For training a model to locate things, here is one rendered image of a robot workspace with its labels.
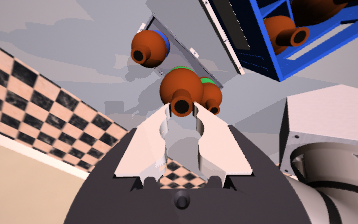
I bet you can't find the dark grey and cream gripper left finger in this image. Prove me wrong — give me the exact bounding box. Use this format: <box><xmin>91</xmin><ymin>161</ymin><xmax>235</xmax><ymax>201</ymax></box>
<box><xmin>63</xmin><ymin>103</ymin><xmax>172</xmax><ymax>224</ymax></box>

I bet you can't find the blue plastic crate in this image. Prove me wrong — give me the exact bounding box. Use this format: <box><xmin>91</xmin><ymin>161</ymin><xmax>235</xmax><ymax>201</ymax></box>
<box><xmin>208</xmin><ymin>0</ymin><xmax>358</xmax><ymax>82</ymax></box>

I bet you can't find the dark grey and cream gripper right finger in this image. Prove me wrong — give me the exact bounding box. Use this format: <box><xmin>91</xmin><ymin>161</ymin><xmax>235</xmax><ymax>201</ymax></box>
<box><xmin>192</xmin><ymin>102</ymin><xmax>312</xmax><ymax>224</ymax></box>

